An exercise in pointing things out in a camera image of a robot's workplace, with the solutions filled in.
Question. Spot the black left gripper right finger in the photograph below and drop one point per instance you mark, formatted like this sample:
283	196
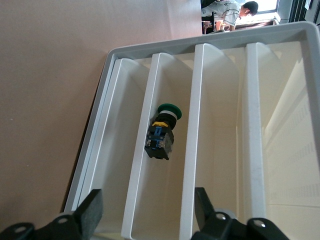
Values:
207	225

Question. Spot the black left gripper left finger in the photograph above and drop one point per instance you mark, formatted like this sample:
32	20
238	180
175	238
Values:
87	215

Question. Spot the green push button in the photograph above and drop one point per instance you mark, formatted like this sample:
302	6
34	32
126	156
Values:
160	140

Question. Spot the white drawer cabinet housing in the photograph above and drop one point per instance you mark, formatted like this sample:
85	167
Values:
155	46

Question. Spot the seated person in background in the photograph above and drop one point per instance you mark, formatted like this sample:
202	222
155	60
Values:
230	12

